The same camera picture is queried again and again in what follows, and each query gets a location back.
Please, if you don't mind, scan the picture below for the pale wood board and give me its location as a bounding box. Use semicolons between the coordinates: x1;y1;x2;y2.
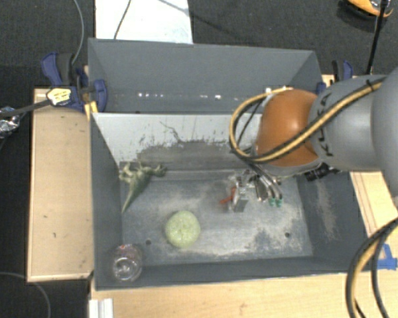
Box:
26;87;96;283

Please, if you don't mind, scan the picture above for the small red-orange thing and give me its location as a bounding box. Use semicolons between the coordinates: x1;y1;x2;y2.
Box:
219;187;237;205

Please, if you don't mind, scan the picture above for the pale green bumpy ball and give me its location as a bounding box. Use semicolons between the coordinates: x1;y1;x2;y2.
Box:
164;210;202;249

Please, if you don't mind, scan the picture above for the grey metal bin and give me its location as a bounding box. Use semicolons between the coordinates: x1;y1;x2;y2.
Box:
86;37;369;291

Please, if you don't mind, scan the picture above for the black cylinder on white bracket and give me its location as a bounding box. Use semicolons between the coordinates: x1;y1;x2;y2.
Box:
303;163;340;182

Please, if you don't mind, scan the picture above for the clear glass cup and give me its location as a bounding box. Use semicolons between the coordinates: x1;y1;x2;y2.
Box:
110;243;144;282

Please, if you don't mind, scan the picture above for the green toy dinosaur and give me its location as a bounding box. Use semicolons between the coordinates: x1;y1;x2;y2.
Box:
118;162;168;215

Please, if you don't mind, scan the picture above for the pale grey metal gripper finger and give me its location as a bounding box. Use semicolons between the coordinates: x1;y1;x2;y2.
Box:
237;181;251;213
228;175;242;211

